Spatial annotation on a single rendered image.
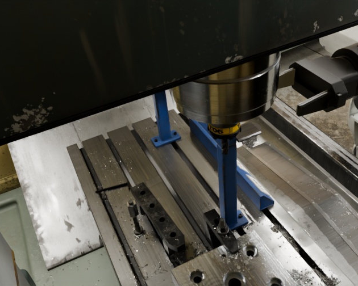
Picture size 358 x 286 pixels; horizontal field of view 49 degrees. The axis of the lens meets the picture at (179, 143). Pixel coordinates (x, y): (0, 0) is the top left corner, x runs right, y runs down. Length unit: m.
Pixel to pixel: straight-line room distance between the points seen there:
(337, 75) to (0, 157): 1.40
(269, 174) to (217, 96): 1.02
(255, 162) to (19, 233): 0.98
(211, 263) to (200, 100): 0.52
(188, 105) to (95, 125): 1.18
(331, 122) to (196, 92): 2.55
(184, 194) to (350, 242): 0.54
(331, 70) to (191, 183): 0.67
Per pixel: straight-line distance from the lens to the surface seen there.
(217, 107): 0.52
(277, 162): 1.59
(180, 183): 1.25
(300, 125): 1.64
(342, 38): 1.27
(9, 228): 1.76
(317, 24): 0.47
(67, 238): 1.52
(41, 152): 1.67
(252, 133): 0.92
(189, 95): 0.52
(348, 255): 1.32
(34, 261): 1.56
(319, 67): 0.72
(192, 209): 1.18
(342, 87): 0.68
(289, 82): 0.74
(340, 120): 3.06
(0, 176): 1.84
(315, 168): 1.64
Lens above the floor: 1.79
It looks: 40 degrees down
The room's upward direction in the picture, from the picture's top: 7 degrees counter-clockwise
